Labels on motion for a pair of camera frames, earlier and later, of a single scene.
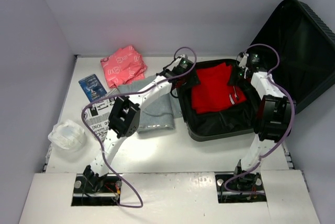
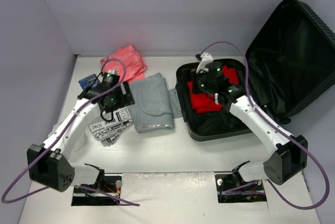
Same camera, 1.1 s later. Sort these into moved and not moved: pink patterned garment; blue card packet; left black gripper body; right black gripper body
Moved: right black gripper body; left black gripper body
Not moved: blue card packet; pink patterned garment
